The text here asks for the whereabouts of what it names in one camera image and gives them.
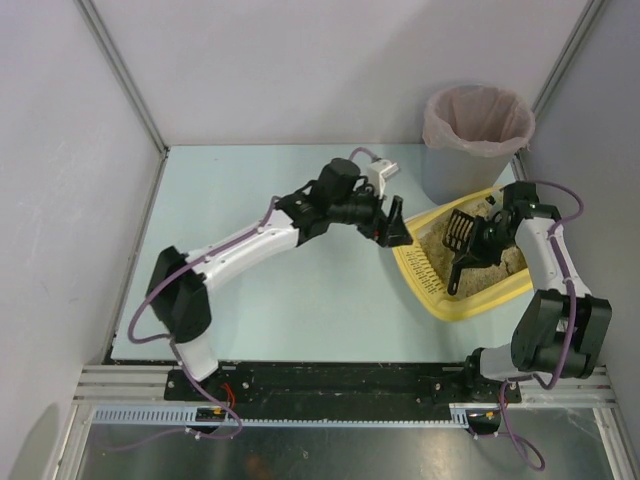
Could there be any black litter scoop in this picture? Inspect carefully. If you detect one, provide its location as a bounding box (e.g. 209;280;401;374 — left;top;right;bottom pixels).
442;209;475;296

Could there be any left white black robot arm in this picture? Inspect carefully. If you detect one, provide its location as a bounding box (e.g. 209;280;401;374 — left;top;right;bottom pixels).
143;157;413;381

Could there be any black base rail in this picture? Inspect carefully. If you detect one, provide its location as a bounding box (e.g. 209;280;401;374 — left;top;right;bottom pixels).
164;361;500;422

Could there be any yellow litter box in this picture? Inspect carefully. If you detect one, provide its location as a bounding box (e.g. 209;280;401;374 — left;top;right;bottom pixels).
393;187;532;322

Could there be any grey trash bin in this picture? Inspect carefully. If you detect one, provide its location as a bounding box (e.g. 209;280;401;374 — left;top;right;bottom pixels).
422;144;517;204

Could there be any pink bin liner bag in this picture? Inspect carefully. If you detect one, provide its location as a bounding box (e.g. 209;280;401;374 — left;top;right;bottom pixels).
422;84;536;158

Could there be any beige cat litter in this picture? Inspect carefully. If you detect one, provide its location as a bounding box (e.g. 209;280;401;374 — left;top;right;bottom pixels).
418;198;527;300

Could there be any grey slotted cable duct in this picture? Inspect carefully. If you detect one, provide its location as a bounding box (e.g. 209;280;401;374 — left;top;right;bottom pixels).
89;402;496;430

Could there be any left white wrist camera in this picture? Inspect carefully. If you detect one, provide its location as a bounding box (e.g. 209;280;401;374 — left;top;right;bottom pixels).
366;158;400;198

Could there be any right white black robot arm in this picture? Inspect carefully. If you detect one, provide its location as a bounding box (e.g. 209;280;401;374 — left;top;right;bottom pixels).
443;181;612;390

